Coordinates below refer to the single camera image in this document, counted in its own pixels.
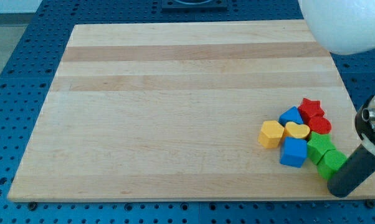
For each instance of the wooden board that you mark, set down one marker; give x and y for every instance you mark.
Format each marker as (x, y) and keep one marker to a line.
(173, 111)

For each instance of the blue triangle block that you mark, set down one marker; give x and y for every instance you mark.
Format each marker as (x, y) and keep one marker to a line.
(291, 115)

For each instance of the green star block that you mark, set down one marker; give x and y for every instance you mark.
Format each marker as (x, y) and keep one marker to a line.
(318, 145)

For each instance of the dark square base plate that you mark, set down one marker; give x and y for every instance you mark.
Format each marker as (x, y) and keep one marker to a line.
(195, 5)

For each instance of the green cylinder block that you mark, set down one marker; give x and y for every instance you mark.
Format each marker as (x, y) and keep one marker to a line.
(330, 163)

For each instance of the yellow hexagon block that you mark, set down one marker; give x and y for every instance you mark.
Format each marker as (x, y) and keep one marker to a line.
(270, 134)

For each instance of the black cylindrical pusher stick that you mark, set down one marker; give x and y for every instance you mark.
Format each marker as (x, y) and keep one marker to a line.
(358, 167)

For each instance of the red cylinder block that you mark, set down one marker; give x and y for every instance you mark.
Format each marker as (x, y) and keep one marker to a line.
(319, 125)

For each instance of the yellow heart block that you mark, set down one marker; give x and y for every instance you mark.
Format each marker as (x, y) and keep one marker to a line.
(298, 131)

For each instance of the red star block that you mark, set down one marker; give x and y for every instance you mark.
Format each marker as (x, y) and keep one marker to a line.
(309, 109)

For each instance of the blue cube block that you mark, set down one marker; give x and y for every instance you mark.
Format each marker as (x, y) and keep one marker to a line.
(293, 152)

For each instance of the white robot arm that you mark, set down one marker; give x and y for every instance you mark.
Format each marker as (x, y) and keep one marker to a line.
(346, 28)

